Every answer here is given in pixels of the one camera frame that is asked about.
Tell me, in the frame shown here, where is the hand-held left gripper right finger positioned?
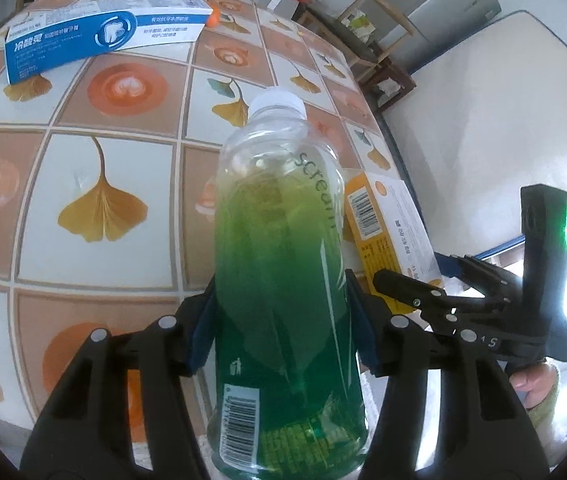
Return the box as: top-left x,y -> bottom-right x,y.
344,269 -> 549,480

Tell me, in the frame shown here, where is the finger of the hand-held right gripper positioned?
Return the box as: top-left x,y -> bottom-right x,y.
373,269 -> 487,320
433,254 -> 521,304

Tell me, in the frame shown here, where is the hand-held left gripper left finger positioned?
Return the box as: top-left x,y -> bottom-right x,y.
20,275 -> 218,480

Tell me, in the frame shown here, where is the orange white carton box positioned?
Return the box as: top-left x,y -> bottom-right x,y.
344,172 -> 444,311

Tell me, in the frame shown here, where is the green plastic bottle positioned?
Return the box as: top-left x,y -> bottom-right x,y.
207,87 -> 370,480

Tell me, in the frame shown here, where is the person's right forearm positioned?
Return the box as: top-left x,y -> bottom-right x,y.
523,365 -> 567,441

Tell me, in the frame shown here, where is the person's right hand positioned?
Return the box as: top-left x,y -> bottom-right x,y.
508,361 -> 558,403

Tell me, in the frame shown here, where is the ginkgo print tablecloth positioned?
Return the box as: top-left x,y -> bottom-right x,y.
0,0 -> 444,446

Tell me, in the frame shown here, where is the white mattress with blue edge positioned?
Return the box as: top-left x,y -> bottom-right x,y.
378,10 -> 567,261

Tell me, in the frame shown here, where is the dark wooden stool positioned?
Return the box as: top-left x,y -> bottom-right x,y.
363,60 -> 417,111

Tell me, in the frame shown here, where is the wooden chair with black seat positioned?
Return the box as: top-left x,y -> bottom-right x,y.
298,0 -> 414,111

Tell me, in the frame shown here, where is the blue white toothpaste box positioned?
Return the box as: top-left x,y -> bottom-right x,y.
3,0 -> 214,86

